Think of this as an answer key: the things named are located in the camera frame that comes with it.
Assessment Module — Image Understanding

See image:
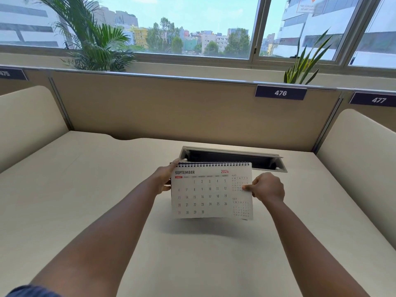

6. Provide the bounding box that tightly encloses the grey desk cable tray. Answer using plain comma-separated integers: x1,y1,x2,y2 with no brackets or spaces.
179,146,288,173

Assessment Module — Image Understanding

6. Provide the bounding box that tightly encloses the beige desk back partition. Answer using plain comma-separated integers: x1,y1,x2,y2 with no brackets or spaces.
49,68,344,153

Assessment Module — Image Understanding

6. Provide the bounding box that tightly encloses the dark desk number label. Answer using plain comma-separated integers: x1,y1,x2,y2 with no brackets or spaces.
0,68,28,81
255,85,307,100
349,92,396,107

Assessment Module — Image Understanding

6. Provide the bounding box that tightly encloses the person's left forearm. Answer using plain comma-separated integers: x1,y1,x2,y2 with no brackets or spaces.
29,176,160,297

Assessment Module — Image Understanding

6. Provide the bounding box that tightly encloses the grey window frame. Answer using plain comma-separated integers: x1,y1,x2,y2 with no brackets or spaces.
0,0,396,70

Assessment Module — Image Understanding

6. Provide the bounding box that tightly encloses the beige rounded side divider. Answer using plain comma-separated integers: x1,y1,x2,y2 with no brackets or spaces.
0,86,69,173
316,109,396,242

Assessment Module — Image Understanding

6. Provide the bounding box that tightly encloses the large green palm plant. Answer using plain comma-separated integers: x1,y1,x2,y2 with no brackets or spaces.
29,0,138,72

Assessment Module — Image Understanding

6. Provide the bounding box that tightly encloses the person's right hand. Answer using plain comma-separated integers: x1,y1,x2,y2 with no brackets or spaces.
242,172,285,205

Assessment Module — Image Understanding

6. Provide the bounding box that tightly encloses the small green snake plant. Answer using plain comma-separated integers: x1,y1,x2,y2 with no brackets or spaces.
284,28,333,85

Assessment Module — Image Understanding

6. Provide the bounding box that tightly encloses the person's right forearm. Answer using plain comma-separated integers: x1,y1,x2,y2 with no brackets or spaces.
264,197,370,297

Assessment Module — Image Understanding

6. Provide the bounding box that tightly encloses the person's left hand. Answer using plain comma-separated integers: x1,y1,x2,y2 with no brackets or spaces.
151,158,188,195

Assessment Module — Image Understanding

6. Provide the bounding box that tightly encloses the blue shirt sleeve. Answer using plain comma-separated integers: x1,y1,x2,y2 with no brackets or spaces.
6,285,53,297

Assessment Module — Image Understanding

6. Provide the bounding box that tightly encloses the white spiral desk calendar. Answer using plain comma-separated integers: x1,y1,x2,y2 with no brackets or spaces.
171,162,254,220

